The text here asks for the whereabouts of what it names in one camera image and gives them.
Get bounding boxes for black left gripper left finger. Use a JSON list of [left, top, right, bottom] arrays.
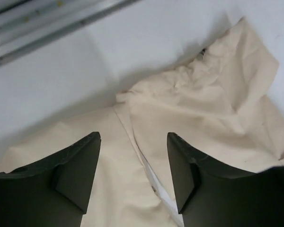
[[0, 132, 101, 227]]

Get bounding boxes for metal table rail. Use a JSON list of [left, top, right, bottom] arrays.
[[0, 0, 135, 67]]

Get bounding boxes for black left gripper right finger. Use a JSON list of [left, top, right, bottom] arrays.
[[167, 132, 284, 227]]

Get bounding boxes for beige trousers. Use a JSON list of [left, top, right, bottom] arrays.
[[0, 18, 284, 227]]

